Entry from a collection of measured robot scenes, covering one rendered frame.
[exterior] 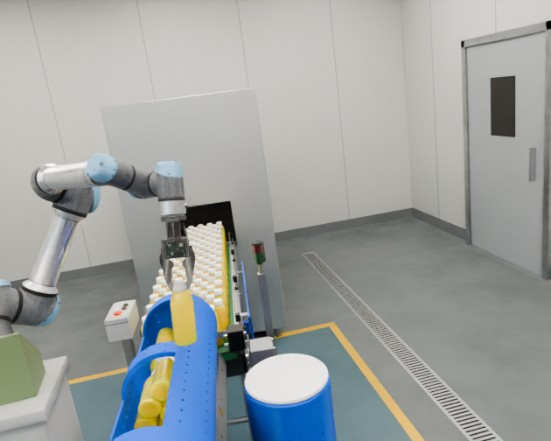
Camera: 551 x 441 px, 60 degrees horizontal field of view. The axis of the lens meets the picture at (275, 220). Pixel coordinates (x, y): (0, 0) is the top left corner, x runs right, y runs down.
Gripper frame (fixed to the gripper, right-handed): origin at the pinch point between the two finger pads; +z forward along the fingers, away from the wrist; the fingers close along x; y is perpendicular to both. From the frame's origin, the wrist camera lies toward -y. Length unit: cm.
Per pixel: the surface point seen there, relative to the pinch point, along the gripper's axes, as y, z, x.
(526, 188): -264, -17, 298
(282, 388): -8.2, 37.1, 28.2
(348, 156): -483, -78, 198
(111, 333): -70, 28, -36
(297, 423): -2, 46, 31
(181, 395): 15.5, 26.5, -0.9
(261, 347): -70, 42, 28
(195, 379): 5.1, 26.2, 2.4
